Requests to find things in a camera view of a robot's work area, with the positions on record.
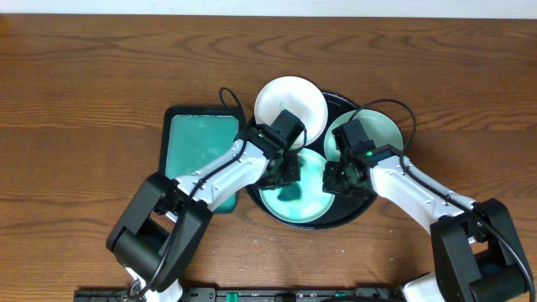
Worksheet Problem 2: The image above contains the pale green plate front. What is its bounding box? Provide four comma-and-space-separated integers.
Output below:
260, 148, 335, 223

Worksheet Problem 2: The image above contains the pale green plate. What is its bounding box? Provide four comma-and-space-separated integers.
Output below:
324, 109, 404, 162
260, 148, 335, 223

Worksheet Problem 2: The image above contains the white plate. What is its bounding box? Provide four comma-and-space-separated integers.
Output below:
254, 76, 328, 146

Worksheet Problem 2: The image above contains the green yellow sponge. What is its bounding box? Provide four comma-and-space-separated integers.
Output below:
276, 182, 302, 202

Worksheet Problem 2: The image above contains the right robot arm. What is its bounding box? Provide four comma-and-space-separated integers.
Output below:
323, 143, 536, 302

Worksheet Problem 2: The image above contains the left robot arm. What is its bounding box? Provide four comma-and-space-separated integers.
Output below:
106, 124, 307, 301

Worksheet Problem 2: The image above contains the round black tray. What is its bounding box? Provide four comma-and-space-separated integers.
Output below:
245, 91, 378, 230

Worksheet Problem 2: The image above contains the black rectangular water tray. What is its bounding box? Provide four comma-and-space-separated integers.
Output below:
157, 105, 243, 215

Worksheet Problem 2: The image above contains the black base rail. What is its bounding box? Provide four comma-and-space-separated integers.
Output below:
73, 287, 406, 302

